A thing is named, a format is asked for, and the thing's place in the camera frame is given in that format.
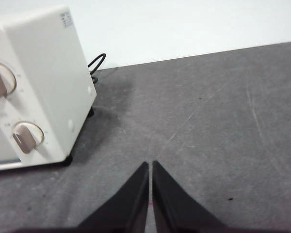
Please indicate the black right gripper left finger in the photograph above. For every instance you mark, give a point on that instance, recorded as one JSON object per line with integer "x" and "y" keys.
{"x": 126, "y": 208}

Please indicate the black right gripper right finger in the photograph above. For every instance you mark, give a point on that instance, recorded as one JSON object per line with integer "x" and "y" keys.
{"x": 174, "y": 208}

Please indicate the oven timer knob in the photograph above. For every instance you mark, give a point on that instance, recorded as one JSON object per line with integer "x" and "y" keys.
{"x": 25, "y": 139}

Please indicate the white Toshiba toaster oven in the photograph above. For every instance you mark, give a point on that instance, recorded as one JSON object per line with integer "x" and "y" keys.
{"x": 46, "y": 72}

